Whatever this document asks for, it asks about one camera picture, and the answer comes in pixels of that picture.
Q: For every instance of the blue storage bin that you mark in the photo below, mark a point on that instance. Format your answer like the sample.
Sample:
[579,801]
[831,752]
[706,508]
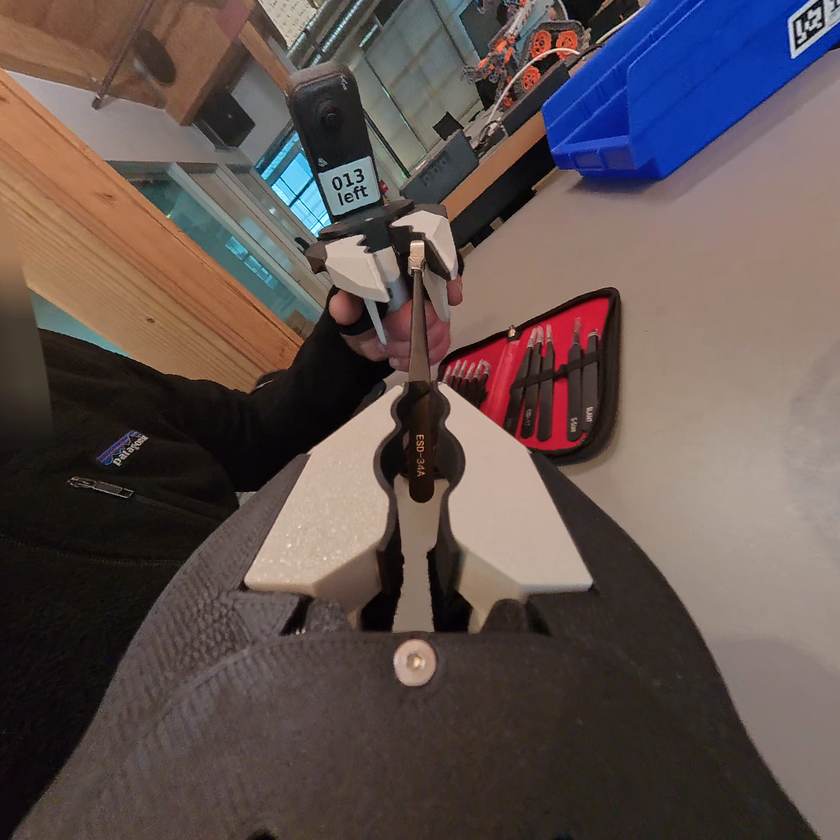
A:
[683,79]

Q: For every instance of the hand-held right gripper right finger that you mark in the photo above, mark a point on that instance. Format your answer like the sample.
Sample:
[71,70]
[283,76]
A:
[519,525]

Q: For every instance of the black red tweezers case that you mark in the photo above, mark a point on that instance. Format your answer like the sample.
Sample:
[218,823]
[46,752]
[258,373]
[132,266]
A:
[551,341]

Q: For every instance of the orange wheeled robot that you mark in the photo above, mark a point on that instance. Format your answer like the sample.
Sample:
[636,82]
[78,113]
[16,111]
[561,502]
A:
[525,46]

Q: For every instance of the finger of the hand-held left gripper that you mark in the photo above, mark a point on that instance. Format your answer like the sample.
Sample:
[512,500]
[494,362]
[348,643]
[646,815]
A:
[440,263]
[357,269]

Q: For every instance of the set of black tweezers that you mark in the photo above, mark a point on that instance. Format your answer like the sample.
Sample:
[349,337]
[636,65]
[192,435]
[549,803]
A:
[536,387]

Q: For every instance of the person's left hand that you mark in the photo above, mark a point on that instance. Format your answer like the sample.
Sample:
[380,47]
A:
[414,341]

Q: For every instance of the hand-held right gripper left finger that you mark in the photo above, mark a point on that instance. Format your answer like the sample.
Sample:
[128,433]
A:
[322,525]

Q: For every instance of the person's left forearm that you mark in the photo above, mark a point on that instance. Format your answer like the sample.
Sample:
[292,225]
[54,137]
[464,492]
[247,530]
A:
[302,407]

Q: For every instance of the black flat-tip tweezers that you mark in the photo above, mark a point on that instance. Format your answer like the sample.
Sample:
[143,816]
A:
[420,453]

